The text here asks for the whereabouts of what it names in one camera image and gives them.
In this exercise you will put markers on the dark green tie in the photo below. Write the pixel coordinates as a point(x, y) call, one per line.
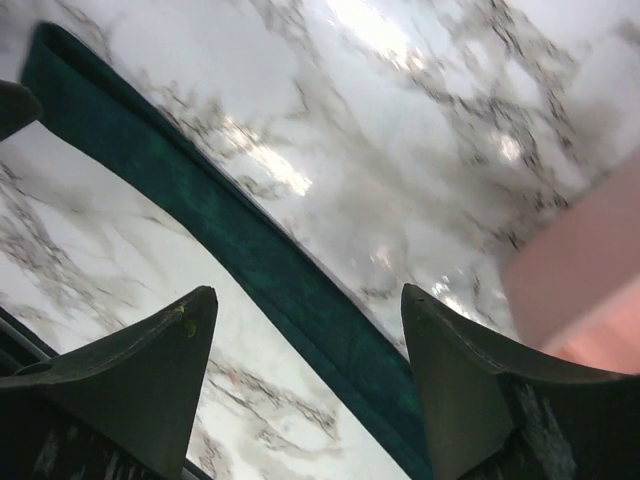
point(89, 106)

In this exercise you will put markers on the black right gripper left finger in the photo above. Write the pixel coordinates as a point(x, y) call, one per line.
point(121, 407)

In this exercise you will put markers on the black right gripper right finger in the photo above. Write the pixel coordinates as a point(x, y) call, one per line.
point(497, 409)

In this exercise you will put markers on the pink compartment organizer box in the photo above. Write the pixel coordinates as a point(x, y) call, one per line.
point(573, 291)

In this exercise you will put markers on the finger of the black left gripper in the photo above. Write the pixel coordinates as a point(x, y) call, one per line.
point(18, 108)

